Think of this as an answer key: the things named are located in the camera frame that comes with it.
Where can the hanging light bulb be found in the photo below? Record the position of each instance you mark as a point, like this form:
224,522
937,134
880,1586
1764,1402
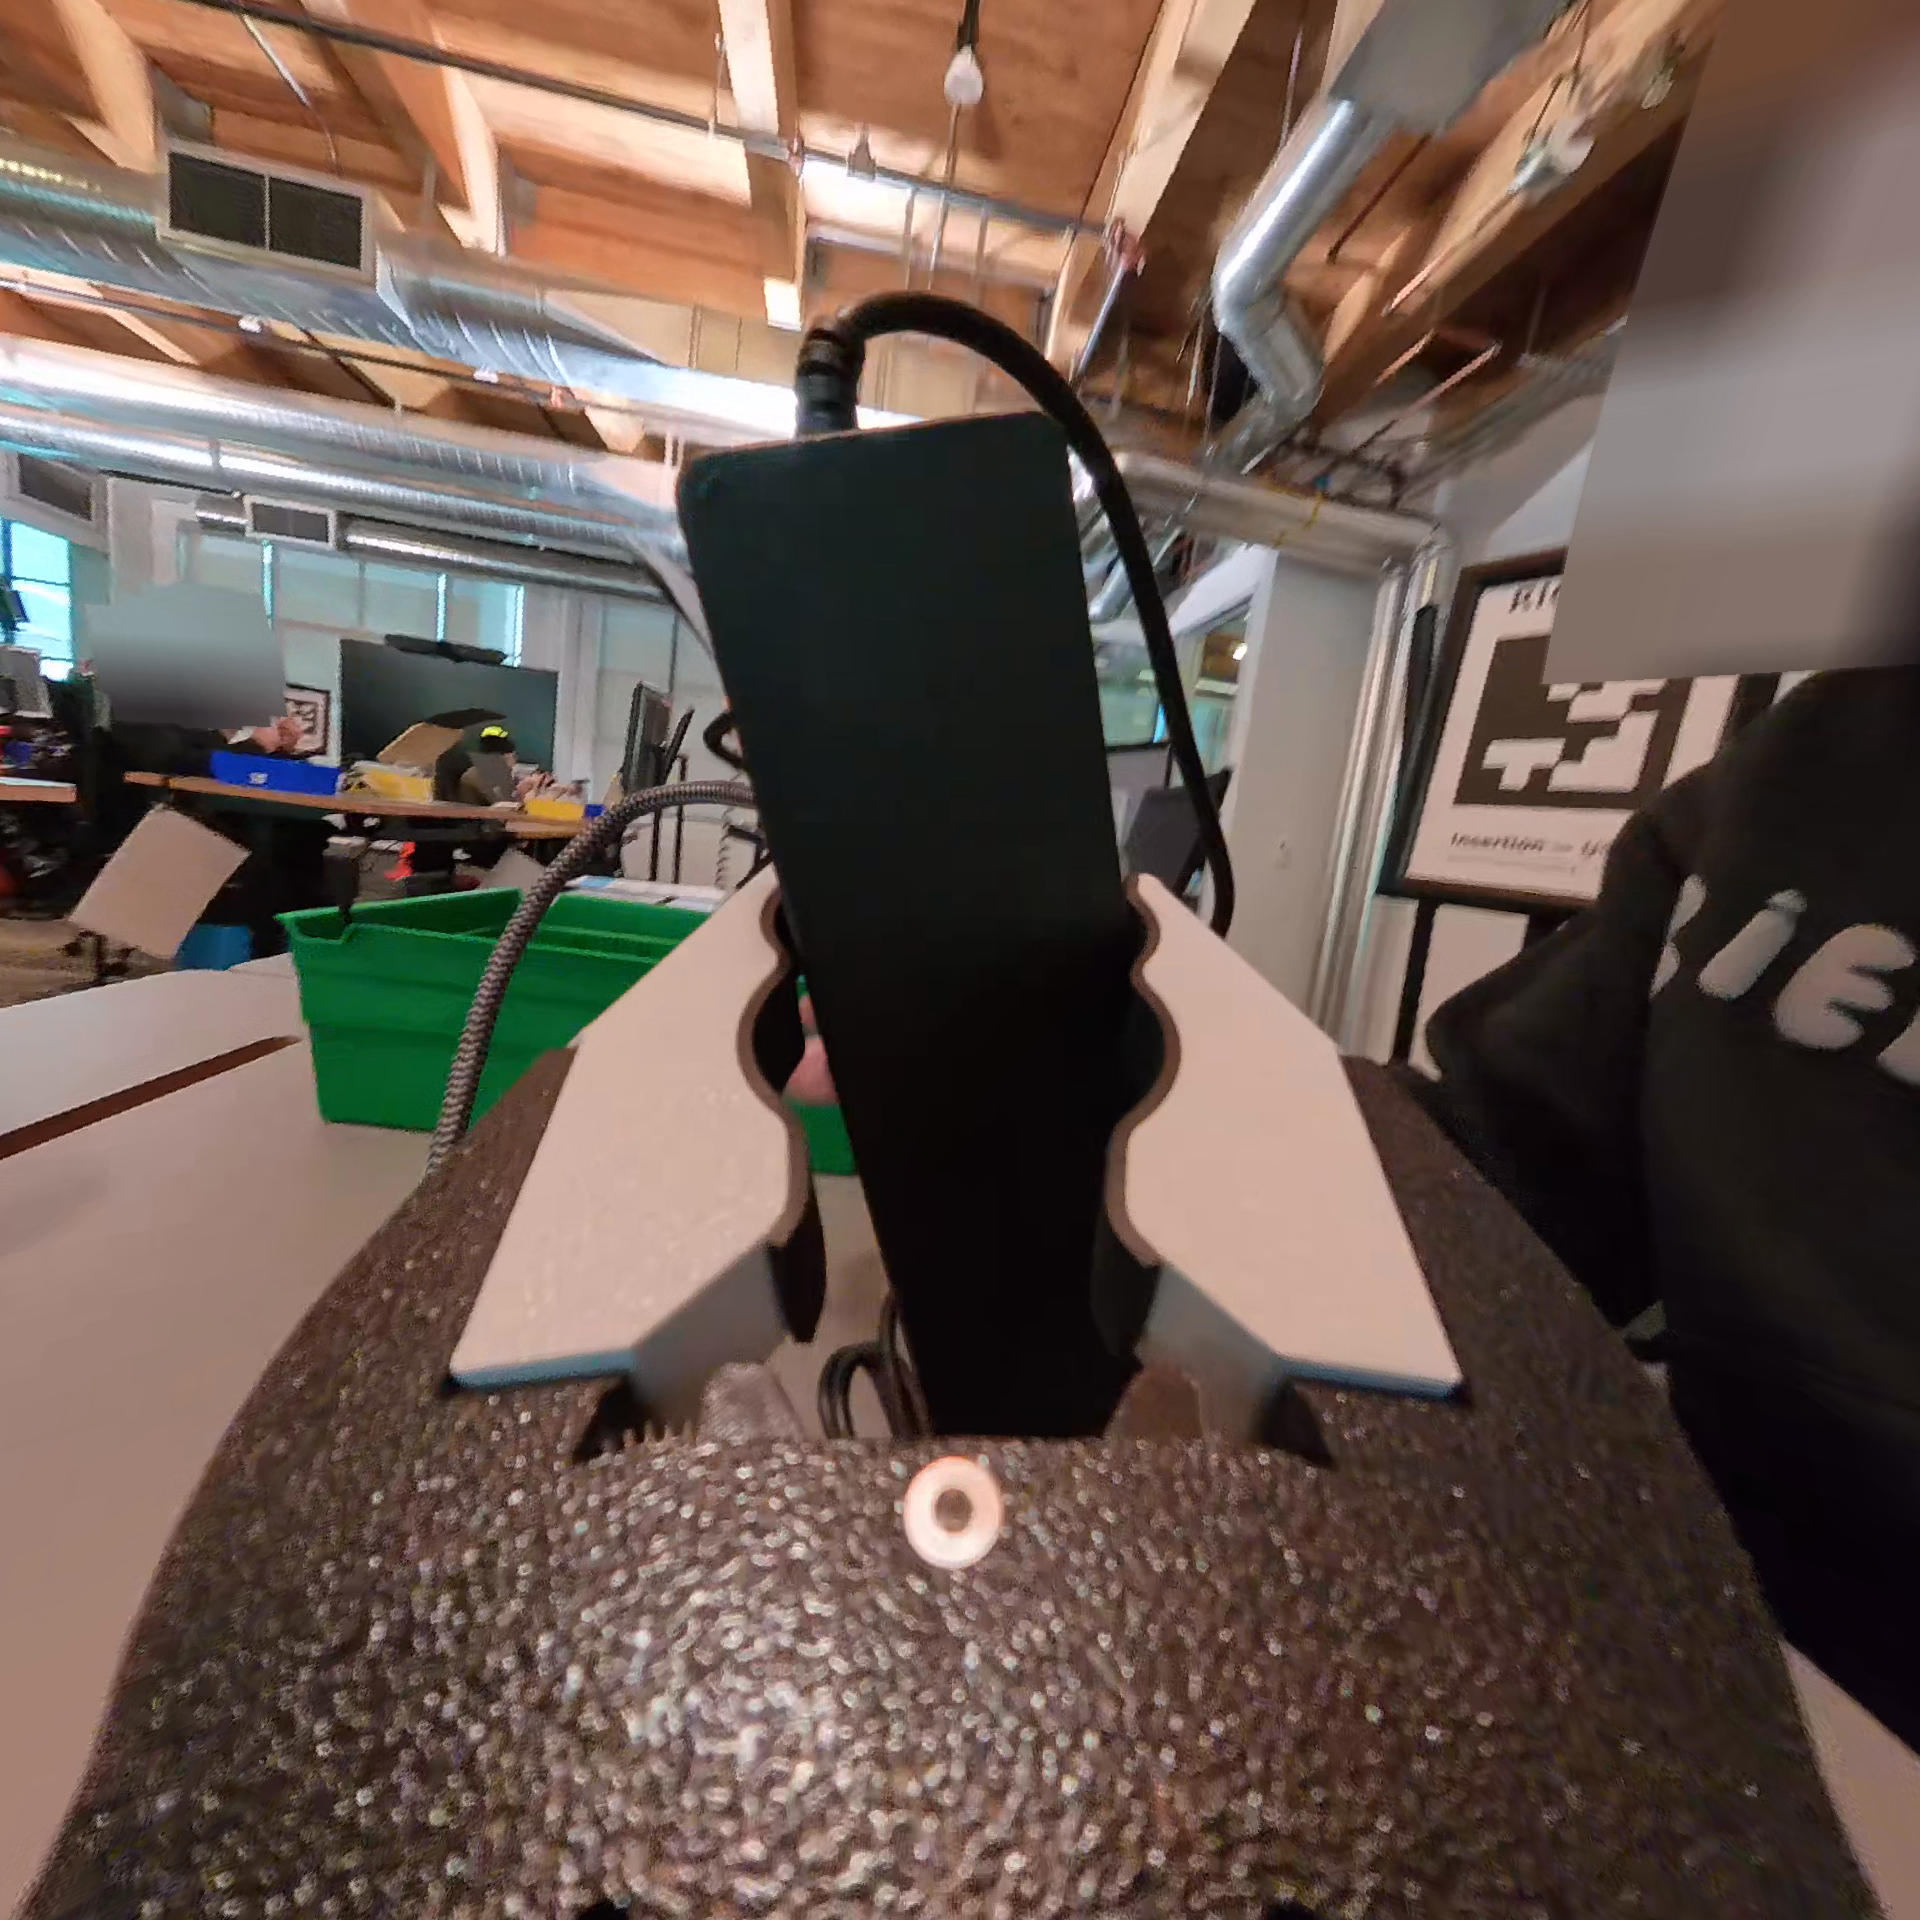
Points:
964,77

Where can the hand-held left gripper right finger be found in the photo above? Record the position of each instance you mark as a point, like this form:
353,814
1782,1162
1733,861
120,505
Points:
1275,1200

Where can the person's black sweatshirt torso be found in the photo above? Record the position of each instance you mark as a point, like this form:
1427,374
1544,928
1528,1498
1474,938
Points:
1770,1200

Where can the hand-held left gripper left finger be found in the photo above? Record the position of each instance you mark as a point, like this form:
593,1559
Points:
644,1185

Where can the silver elbow duct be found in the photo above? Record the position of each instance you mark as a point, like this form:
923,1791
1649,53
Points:
1275,270

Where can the black monitor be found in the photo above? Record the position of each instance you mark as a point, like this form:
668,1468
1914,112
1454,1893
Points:
1162,833
648,751

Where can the silver spiral air duct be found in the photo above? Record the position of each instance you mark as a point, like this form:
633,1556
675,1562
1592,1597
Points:
299,434

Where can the large black usb hub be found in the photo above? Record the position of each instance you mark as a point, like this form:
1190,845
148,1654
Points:
930,902

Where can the open cardboard box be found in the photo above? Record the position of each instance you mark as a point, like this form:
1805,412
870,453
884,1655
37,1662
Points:
412,751

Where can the small blue bin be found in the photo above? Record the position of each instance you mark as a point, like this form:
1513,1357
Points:
276,774

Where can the white card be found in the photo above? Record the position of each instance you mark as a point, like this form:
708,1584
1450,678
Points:
158,886

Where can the wooden desk with bins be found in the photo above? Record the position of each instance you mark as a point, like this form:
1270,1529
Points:
376,805

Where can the framed marker poster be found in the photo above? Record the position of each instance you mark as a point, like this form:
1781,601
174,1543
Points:
1515,720

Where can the large black television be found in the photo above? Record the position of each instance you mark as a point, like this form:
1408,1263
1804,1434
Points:
388,692

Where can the silver air duct with vent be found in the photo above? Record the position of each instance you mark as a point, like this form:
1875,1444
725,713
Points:
494,324

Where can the green plastic bin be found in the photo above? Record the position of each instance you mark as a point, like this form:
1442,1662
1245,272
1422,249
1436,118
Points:
388,1037

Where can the small framed marker picture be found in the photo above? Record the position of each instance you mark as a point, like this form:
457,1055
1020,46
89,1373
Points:
310,713

